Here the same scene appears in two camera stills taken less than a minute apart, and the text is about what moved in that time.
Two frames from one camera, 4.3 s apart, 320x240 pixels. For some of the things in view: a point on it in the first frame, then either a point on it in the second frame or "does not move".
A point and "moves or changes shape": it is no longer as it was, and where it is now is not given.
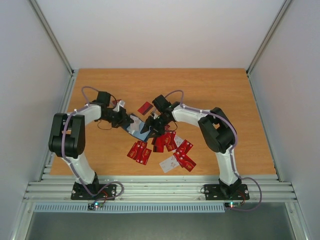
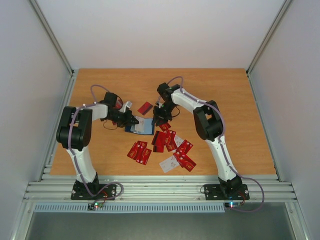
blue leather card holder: [137, 133] moves or changes shape
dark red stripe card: [158, 141] does not move
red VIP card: [169, 138] does not move
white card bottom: [169, 164] does not move
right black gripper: [155, 126] -> [159, 118]
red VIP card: [185, 161] does not move
